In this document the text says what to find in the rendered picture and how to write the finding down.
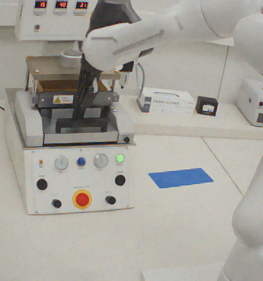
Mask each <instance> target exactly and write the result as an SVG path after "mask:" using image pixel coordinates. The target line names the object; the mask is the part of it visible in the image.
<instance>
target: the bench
mask: <svg viewBox="0 0 263 281"><path fill-rule="evenodd" d="M134 141H135V143H136V144H137V145H136V146H135V207H130V208H127V209H114V210H101V211H82V212H70V213H57V214H28V212H27V210H26V206H25V203H24V201H23V195H22V192H21V190H20V186H19V183H18V180H17V175H16V172H15V169H14V166H13V164H12V158H11V155H10V152H9V146H8V144H7V139H6V135H5V131H4V110H2V109H1V108H0V281H142V278H141V276H140V272H141V270H144V269H167V268H178V267H182V266H198V265H202V264H211V263H221V262H224V261H226V260H227V258H228V257H229V254H230V252H231V250H232V248H233V245H234V244H235V241H236V240H237V237H236V236H235V235H234V231H233V228H232V215H233V211H234V210H235V209H236V208H237V205H238V204H239V203H240V201H241V200H242V198H243V196H244V194H245V193H246V190H247V189H248V186H249V184H250V182H251V180H252V178H253V176H254V173H255V171H256V168H257V166H258V165H259V161H260V159H261V158H262V155H263V140H257V139H243V138H216V137H191V136H172V135H142V134H134ZM189 168H202V169H203V170H204V171H205V172H206V173H207V174H208V176H210V177H211V178H212V180H213V181H212V182H208V183H206V184H194V185H188V186H182V187H170V188H164V189H161V188H159V187H157V186H156V184H155V183H154V182H153V180H152V179H151V178H150V176H149V175H148V173H156V172H164V171H174V170H181V169H189Z"/></svg>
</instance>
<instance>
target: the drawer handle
mask: <svg viewBox="0 0 263 281"><path fill-rule="evenodd" d="M107 122H108V118H107V117H101V118H65V119H57V122H56V134H60V133H61V128H82V127H101V130H102V132H107Z"/></svg>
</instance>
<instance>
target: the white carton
mask: <svg viewBox="0 0 263 281"><path fill-rule="evenodd" d="M136 102H137V104H138V106H139V108H140V110H141V111H142V113H157V114H167V115H176V116H192V113H193V111H194V101H193V98H192V96H191V95H190V94H189V93H188V92H187V91H176V90H170V89H161V88H153V87H145V86H144V90H143V93H142V97H141V99H138V97H137V99H136Z"/></svg>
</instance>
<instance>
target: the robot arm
mask: <svg viewBox="0 0 263 281"><path fill-rule="evenodd" d="M228 37H233V40H234V46H235V49H236V51H237V54H238V55H239V57H240V58H241V59H242V60H243V61H244V62H245V63H246V64H247V65H248V66H250V67H251V68H252V69H254V70H256V71H257V72H259V73H260V75H262V76H263V0H182V1H179V2H178V3H176V4H173V5H172V6H170V7H168V8H166V9H165V10H163V11H160V12H158V13H156V15H153V16H152V17H149V18H146V19H145V20H142V19H141V18H140V17H139V15H138V14H137V13H136V12H135V11H134V9H133V7H132V3H131V1H130V0H98V1H97V4H96V6H95V8H94V11H93V12H92V15H91V19H90V26H89V28H88V30H87V32H86V33H85V39H84V42H83V46H82V50H83V53H82V56H81V59H80V64H81V67H80V75H79V79H78V84H77V100H76V103H75V107H74V111H73V115H72V118H84V115H85V109H86V108H90V107H91V105H92V103H93V102H94V98H95V96H96V95H97V94H98V93H99V92H100V90H101V89H100V87H98V86H97V82H98V81H99V76H100V73H101V72H106V71H109V70H111V69H112V68H114V67H117V66H121V65H122V64H125V63H128V62H129V61H134V60H135V59H138V58H140V57H143V56H147V55H148V54H150V53H152V52H153V49H154V47H157V46H159V45H169V44H174V43H175V44H178V43H182V42H185V43H187V42H201V41H202V42H205V41H214V40H217V41H218V40H222V39H225V38H228ZM232 228H233V231H234V235H235V236H236V237H237V240H236V241H235V244H234V245H233V248H232V250H231V252H230V254H229V257H228V258H227V260H226V262H225V264H224V265H223V266H222V269H221V271H220V273H219V275H218V280H217V281H263V155H262V158H261V159H260V161H259V165H258V166H257V168H256V171H255V173H254V176H253V178H252V180H251V182H250V184H249V186H248V189H247V190H246V193H245V194H244V196H243V198H242V200H241V201H240V203H239V204H238V205H237V208H236V209H235V210H234V211H233V215H232Z"/></svg>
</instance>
